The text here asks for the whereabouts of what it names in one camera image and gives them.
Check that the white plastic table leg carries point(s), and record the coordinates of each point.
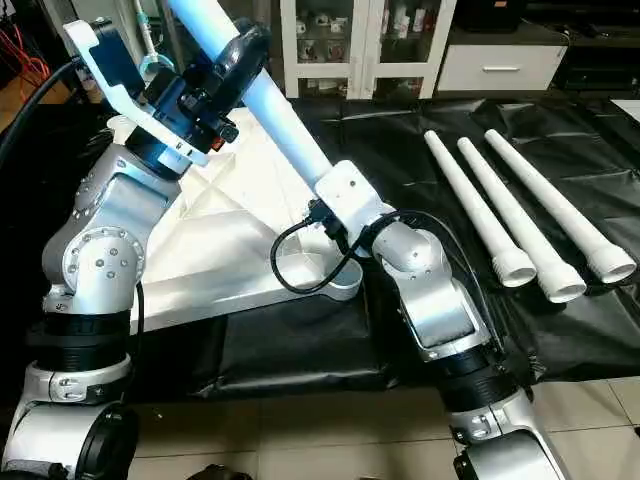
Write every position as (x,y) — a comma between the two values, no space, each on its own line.
(520,225)
(270,110)
(475,205)
(560,205)

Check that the white plastic table top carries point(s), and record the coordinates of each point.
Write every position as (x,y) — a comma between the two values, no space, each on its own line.
(240,250)

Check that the teal and white pole tool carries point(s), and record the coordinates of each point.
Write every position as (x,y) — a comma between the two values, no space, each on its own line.
(150,40)

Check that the black mat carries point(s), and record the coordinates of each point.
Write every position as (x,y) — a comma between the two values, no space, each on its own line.
(300,340)

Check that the white glass-door cabinet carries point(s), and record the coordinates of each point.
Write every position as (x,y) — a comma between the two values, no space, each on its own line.
(370,45)

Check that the white drawer unit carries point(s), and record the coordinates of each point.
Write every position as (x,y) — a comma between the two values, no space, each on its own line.
(500,68)

